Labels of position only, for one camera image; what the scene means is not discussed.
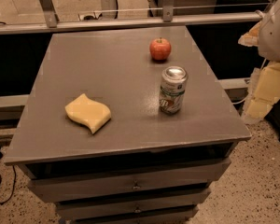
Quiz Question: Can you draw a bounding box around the yellow wavy sponge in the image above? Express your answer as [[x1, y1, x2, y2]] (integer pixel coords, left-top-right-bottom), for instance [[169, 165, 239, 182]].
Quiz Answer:
[[65, 93, 111, 134]]

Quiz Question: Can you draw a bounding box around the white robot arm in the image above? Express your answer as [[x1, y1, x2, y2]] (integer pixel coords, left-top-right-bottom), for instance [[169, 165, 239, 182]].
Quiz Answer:
[[238, 0, 280, 124]]

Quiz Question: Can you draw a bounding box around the floor power outlet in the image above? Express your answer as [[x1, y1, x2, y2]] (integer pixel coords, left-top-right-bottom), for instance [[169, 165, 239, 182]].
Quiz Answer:
[[78, 12, 101, 21]]

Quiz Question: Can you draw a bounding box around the grey drawer cabinet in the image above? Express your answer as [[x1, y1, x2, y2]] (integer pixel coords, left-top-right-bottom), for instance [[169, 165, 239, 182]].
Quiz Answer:
[[5, 26, 250, 224]]

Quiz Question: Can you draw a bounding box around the silver green soda can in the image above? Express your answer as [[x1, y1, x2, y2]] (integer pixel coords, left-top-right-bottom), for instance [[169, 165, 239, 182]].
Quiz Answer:
[[159, 66, 188, 114]]

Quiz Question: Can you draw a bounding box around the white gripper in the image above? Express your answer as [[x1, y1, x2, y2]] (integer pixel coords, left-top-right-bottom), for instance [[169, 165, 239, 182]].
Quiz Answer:
[[238, 21, 280, 124]]

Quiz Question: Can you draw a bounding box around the red apple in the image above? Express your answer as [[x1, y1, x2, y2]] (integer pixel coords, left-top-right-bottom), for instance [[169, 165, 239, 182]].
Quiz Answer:
[[149, 37, 172, 61]]

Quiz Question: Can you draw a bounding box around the grey metal railing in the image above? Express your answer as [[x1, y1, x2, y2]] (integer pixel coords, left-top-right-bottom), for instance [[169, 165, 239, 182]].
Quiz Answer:
[[0, 0, 263, 35]]

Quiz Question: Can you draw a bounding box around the white cable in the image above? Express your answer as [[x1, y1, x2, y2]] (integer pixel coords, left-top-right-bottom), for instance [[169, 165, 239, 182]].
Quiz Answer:
[[231, 93, 250, 105]]

